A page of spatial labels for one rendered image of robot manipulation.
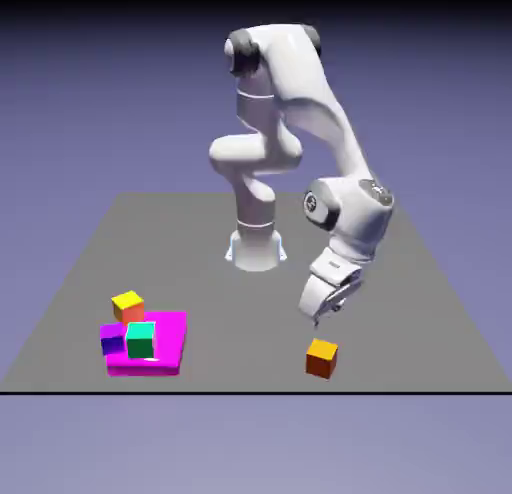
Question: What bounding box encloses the small purple cube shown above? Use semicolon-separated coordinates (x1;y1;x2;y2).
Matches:
99;322;128;357

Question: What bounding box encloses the large magenta box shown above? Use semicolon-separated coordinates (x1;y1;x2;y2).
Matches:
104;310;188;378

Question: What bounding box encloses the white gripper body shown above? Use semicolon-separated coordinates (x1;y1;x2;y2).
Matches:
297;272;364;320

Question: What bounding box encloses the small orange cube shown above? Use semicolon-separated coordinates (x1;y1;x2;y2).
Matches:
305;337;340;380

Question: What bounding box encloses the small yellow cube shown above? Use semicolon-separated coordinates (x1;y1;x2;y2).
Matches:
110;289;146;326

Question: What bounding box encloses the small green cube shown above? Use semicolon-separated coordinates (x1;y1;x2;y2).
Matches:
125;321;157;360

